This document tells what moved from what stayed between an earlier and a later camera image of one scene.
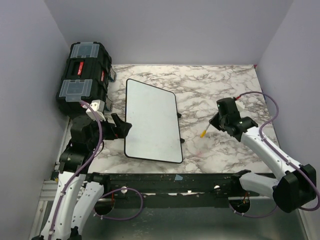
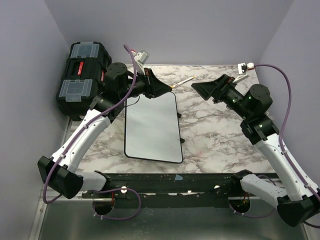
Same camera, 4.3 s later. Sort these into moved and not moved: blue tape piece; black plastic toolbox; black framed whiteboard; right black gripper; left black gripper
Moved: right black gripper; left black gripper
Not moved: black plastic toolbox; blue tape piece; black framed whiteboard
